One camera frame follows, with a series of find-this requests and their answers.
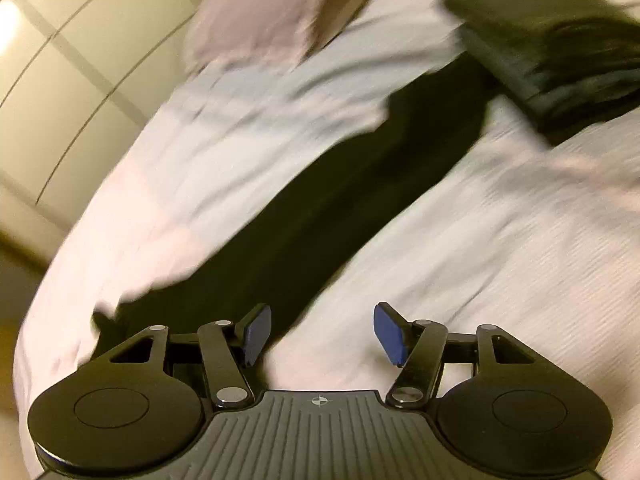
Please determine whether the black zip fleece jacket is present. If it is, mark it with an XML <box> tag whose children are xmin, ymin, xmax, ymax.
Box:
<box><xmin>93</xmin><ymin>55</ymin><xmax>498</xmax><ymax>359</ymax></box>

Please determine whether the folded dark clothes stack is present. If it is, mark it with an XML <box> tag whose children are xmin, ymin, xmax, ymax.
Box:
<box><xmin>442</xmin><ymin>0</ymin><xmax>639</xmax><ymax>145</ymax></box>

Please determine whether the pink grey bedspread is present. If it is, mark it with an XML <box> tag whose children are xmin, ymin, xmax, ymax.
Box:
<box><xmin>13</xmin><ymin>0</ymin><xmax>639</xmax><ymax>479</ymax></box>

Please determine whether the cream wardrobe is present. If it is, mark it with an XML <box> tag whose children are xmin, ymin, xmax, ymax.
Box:
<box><xmin>1</xmin><ymin>0</ymin><xmax>200</xmax><ymax>261</ymax></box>

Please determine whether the mauve pillow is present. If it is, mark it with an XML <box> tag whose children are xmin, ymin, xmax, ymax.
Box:
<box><xmin>182</xmin><ymin>0</ymin><xmax>396</xmax><ymax>79</ymax></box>

